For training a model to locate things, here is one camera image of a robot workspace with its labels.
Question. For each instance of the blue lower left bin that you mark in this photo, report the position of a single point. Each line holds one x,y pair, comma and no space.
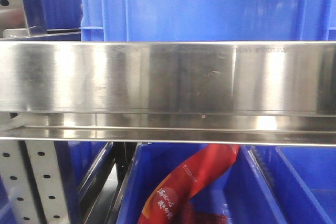
87,158

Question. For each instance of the blue bin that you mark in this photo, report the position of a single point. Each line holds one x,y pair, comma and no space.
302,180
87,158
241,195

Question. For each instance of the blue lower middle bin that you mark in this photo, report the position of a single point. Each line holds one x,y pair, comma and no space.
241,195

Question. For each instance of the blue lower right bin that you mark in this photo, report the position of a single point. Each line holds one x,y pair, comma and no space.
302,180

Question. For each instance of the large blue upper crate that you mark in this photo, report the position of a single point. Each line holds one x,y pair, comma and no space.
207,20

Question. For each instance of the red snack bag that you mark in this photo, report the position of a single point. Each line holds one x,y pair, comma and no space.
187,180

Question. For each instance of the blue upper left crate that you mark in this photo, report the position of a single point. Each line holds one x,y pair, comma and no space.
62,14

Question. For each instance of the stainless steel shelf rail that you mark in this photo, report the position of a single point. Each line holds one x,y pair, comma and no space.
243,92

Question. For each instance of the perforated steel shelf post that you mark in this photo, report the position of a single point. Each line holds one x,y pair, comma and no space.
33,173

